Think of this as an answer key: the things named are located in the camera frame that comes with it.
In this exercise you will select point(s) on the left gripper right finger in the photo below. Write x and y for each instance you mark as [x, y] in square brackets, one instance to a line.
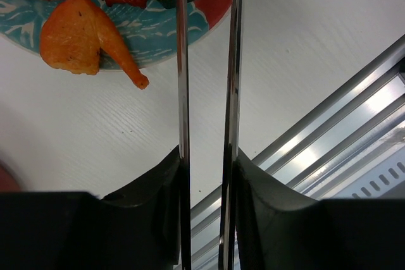
[279, 228]

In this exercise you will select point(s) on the steel serving tongs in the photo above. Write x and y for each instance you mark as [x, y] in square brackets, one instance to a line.
[231, 141]

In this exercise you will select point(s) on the aluminium rail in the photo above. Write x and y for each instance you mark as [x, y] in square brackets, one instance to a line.
[349, 133]

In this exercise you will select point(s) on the slotted cable duct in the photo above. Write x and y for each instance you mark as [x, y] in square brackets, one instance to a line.
[379, 180]

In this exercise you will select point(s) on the red and teal plate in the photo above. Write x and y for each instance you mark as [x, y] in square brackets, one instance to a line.
[149, 33]

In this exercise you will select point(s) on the salmon piece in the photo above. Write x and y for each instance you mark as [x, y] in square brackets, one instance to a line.
[76, 33]

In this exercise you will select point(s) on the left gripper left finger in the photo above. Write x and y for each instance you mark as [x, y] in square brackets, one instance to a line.
[134, 227]

